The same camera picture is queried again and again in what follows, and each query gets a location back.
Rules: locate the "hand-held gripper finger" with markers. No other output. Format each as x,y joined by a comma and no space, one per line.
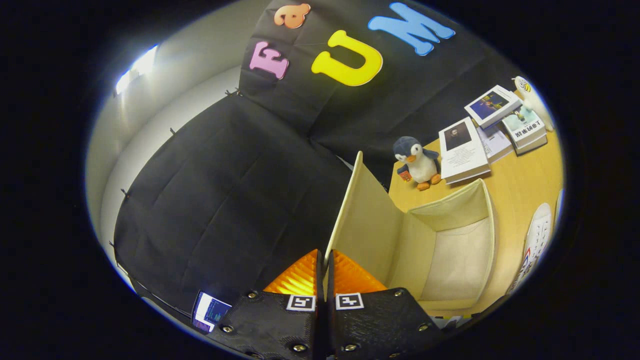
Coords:
331,320
320,320

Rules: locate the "beige fabric storage box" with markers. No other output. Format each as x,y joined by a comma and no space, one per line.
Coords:
450,260

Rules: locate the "white shoe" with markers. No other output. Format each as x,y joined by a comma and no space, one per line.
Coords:
559,205
537,235

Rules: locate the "lit monitor screen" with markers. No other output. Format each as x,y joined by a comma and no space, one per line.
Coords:
212,312

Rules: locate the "grey penguin plush toy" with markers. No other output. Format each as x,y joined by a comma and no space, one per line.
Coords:
422,165

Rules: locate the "white book with portrait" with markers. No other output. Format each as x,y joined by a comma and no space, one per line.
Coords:
462,155

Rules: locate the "thin white booklet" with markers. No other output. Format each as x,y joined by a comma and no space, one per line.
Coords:
495,142

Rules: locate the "thick dark-edged book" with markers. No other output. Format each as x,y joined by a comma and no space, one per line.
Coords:
532,146

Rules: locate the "book with dark blue picture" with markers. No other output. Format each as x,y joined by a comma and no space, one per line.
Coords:
492,105

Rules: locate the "book with pale blue cover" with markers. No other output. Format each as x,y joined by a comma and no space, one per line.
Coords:
524,127

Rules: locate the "white duck plush toy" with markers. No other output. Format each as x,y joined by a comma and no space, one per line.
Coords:
537,105

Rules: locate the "bright ceiling light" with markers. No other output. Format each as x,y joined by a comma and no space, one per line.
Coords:
142,65

